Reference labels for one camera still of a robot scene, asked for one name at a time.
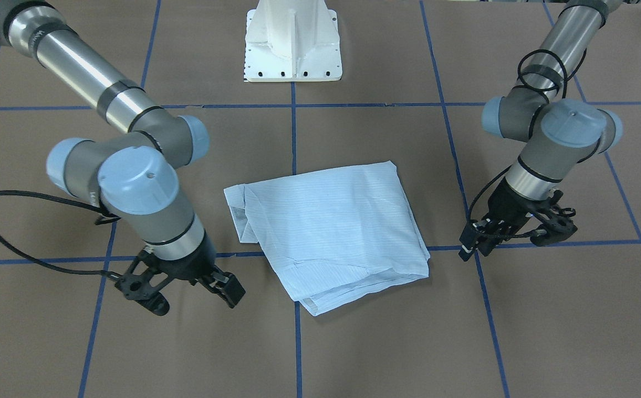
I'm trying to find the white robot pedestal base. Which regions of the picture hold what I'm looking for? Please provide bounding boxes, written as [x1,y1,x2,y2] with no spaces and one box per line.
[243,1,343,82]

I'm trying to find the light blue button shirt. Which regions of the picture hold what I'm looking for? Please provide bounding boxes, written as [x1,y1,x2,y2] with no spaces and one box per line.
[224,161,430,316]

